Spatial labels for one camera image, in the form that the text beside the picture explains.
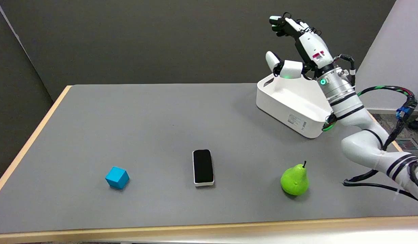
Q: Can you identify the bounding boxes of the floor vent grille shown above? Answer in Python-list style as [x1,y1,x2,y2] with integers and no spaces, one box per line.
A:
[395,138,418,151]

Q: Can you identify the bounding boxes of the blue cube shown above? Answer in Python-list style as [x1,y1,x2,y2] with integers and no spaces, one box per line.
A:
[105,166,130,189]

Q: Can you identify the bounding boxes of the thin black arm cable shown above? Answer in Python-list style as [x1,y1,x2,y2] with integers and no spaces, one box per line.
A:
[342,169,418,204]

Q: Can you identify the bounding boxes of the black braided cable green stripes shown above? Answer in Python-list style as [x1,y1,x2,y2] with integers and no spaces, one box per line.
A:
[322,86,418,151]

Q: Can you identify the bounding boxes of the black and white blackboard eraser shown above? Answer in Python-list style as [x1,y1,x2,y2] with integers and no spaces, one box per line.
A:
[192,149,215,187]

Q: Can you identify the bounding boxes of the white plastic bin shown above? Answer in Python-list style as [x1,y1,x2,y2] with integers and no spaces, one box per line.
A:
[256,72,335,139]

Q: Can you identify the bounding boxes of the short black wrist cable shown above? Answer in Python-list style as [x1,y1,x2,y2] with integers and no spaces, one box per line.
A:
[334,54,356,86]

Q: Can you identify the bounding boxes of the green pear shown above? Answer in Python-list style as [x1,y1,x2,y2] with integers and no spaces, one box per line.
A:
[280,161,310,196]

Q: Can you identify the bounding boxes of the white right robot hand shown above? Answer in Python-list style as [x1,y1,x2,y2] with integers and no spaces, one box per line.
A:
[266,14,334,80]

